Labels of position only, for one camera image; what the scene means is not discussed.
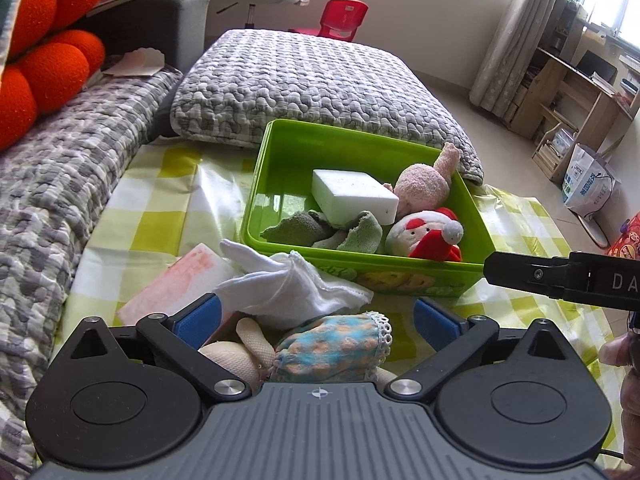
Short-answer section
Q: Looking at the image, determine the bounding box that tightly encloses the beige doll with blue dress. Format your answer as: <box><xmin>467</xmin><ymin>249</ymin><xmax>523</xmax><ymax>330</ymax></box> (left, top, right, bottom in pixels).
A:
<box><xmin>200</xmin><ymin>311</ymin><xmax>397</xmax><ymax>392</ymax></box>

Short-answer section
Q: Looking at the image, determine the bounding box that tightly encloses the Santa Claus plush toy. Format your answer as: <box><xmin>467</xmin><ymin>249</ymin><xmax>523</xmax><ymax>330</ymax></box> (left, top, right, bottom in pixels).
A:
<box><xmin>385</xmin><ymin>208</ymin><xmax>464</xmax><ymax>262</ymax></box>

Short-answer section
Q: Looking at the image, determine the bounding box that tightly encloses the white cotton glove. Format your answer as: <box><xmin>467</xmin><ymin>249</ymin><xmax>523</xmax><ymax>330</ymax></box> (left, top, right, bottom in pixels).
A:
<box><xmin>215</xmin><ymin>240</ymin><xmax>373</xmax><ymax>330</ymax></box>

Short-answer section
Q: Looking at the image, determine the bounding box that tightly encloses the green towel cloth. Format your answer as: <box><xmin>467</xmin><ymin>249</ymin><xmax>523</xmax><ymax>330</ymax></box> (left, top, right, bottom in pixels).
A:
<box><xmin>260</xmin><ymin>210</ymin><xmax>384</xmax><ymax>254</ymax></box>

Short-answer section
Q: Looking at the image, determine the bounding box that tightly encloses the pink plush bunny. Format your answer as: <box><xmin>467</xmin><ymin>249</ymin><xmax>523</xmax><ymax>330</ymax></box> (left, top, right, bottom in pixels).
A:
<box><xmin>384</xmin><ymin>142</ymin><xmax>460</xmax><ymax>220</ymax></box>

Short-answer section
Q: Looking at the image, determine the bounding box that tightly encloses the white sponge block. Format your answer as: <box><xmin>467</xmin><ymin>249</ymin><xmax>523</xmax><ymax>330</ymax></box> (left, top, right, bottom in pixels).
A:
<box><xmin>311</xmin><ymin>169</ymin><xmax>399</xmax><ymax>226</ymax></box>

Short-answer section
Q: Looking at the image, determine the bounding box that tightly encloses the green plastic storage bin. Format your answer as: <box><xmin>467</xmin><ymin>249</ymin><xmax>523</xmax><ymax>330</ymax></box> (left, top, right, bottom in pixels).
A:
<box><xmin>241</xmin><ymin>119</ymin><xmax>495</xmax><ymax>297</ymax></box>

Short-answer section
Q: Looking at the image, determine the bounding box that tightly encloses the person's right hand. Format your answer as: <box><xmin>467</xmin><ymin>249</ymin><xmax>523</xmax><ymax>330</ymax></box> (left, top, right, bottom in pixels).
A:
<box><xmin>599</xmin><ymin>333</ymin><xmax>640</xmax><ymax>479</ymax></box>

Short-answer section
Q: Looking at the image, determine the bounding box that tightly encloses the red patterned bag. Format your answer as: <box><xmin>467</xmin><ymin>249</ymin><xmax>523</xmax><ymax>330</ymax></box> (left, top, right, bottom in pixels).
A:
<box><xmin>606</xmin><ymin>212</ymin><xmax>640</xmax><ymax>261</ymax></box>

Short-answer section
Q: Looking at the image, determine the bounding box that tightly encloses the white paper bag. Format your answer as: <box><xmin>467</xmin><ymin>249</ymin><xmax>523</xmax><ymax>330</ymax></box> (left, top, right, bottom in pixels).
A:
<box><xmin>562</xmin><ymin>144</ymin><xmax>620</xmax><ymax>219</ymax></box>

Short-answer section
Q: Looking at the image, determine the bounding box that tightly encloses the green checkered plastic tablecloth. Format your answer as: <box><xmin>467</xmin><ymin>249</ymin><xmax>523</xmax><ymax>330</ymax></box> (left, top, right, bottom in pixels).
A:
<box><xmin>52</xmin><ymin>139</ymin><xmax>626</xmax><ymax>452</ymax></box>

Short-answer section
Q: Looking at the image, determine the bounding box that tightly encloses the wooden bookshelf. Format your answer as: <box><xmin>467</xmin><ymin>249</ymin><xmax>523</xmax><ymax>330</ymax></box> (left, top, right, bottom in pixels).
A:
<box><xmin>504</xmin><ymin>0</ymin><xmax>639</xmax><ymax>184</ymax></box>

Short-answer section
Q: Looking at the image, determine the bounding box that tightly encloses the grey quilted sofa cover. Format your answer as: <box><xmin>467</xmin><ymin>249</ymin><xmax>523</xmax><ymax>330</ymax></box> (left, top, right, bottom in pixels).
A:
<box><xmin>1</xmin><ymin>67</ymin><xmax>182</xmax><ymax>478</ymax></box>

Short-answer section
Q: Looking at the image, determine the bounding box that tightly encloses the grey quilted ottoman cushion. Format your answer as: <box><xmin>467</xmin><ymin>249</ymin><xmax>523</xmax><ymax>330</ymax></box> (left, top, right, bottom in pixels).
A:
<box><xmin>170</xmin><ymin>29</ymin><xmax>485</xmax><ymax>185</ymax></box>

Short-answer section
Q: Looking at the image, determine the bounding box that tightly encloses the grey floral curtain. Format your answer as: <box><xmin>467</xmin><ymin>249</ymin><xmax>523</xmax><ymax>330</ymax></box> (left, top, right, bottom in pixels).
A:
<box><xmin>469</xmin><ymin>0</ymin><xmax>566</xmax><ymax>118</ymax></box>

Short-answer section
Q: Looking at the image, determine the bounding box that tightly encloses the grey sofa armrest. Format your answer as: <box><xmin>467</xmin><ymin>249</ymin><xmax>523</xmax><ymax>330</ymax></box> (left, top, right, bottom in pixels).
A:
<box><xmin>76</xmin><ymin>0</ymin><xmax>209</xmax><ymax>73</ymax></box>

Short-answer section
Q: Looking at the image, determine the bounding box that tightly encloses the red plastic kids chair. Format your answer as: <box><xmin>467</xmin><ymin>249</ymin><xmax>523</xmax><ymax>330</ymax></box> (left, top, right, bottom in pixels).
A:
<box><xmin>291</xmin><ymin>0</ymin><xmax>369</xmax><ymax>42</ymax></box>

